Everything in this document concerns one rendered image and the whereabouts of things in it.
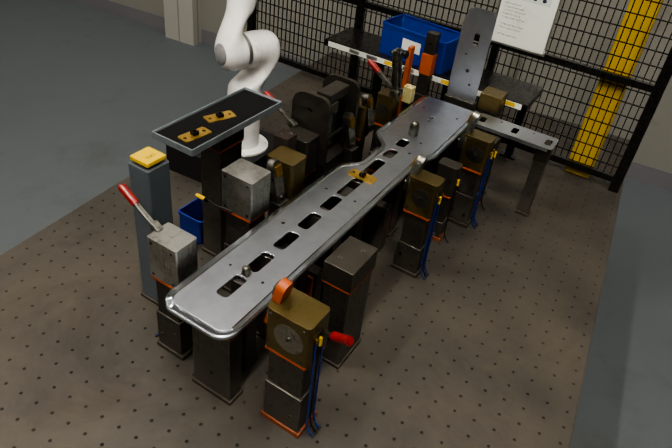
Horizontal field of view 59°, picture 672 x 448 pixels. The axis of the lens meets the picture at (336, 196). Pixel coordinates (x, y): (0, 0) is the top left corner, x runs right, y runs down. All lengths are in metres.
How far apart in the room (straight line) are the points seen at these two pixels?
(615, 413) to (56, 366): 2.06
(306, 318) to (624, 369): 1.96
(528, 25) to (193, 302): 1.70
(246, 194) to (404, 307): 0.60
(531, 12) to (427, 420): 1.57
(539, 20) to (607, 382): 1.51
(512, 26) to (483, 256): 0.95
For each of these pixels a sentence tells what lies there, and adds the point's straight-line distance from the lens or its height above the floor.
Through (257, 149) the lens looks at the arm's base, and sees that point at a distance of 2.18.
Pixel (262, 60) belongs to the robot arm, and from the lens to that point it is 2.05.
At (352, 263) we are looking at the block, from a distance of 1.37.
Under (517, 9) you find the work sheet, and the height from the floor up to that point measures 1.29.
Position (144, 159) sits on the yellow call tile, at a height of 1.16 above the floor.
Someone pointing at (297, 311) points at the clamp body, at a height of 1.06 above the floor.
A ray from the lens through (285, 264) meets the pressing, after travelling 1.39.
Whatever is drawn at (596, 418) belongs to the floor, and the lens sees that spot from 2.68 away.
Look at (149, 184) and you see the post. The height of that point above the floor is 1.11.
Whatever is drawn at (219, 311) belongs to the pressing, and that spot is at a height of 1.00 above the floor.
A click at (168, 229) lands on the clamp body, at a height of 1.06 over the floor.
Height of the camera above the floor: 1.93
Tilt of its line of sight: 35 degrees down
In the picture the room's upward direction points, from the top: 7 degrees clockwise
